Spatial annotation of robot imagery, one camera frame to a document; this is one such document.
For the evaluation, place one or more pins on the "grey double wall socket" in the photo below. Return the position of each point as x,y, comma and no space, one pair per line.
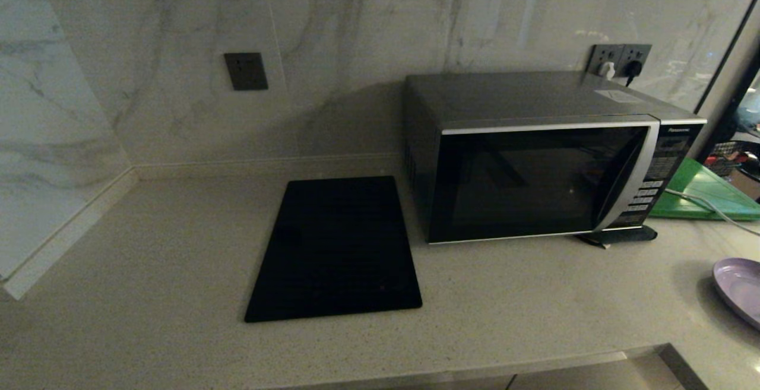
605,54

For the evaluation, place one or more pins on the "green cutting board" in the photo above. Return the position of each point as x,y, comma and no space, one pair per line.
706,194

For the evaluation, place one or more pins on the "black power plug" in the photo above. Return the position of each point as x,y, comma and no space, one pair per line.
633,69

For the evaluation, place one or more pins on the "dark pad under microwave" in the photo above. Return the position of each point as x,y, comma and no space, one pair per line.
626,235

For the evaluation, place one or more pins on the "silver Panasonic microwave oven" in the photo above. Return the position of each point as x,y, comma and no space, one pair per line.
522,96

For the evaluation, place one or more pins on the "dark grey single wall socket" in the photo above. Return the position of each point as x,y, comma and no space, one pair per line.
246,71

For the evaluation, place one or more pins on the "light purple plate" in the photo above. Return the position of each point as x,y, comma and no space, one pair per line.
741,289

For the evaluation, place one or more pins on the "black glass induction cooktop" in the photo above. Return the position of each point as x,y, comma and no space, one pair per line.
335,253

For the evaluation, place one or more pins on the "white power plug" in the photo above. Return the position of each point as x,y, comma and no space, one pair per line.
607,70

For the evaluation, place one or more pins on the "black glass microwave door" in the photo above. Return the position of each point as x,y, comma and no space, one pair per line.
522,188

